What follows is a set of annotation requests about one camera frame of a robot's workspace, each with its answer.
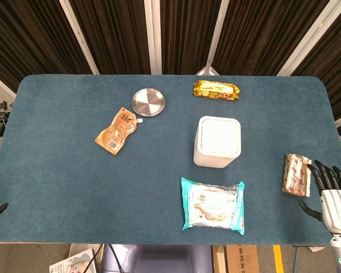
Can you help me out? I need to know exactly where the brown spouted drink pouch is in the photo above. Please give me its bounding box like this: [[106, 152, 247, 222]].
[[94, 106, 144, 155]]

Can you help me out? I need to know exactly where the white metal tripod stand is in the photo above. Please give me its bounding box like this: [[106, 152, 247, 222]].
[[194, 0, 231, 76]]

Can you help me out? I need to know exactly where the golden biscuit package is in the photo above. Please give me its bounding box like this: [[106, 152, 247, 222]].
[[192, 80, 241, 101]]

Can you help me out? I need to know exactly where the purple robot base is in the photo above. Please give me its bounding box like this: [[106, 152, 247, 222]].
[[101, 243, 214, 273]]

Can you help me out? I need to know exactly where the silver red snack package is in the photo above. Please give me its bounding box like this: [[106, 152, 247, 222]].
[[281, 153, 313, 197]]

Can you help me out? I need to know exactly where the brown cardboard box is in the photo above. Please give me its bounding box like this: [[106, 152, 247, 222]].
[[213, 244, 260, 273]]

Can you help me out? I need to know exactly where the blue felt table mat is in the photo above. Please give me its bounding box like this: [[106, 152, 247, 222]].
[[0, 74, 341, 246]]

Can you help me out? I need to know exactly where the round stainless steel plate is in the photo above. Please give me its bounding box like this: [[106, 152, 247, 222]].
[[131, 88, 166, 118]]

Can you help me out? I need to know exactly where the teal clear snack bag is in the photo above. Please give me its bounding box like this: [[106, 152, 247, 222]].
[[180, 177, 246, 236]]

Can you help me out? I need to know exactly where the white plastic bin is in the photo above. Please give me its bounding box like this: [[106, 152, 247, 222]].
[[193, 115, 242, 169]]

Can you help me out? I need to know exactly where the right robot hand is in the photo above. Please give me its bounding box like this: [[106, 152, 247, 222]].
[[298, 160, 341, 235]]

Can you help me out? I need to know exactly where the illustrated paper box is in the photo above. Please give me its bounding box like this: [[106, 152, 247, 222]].
[[49, 247, 99, 273]]

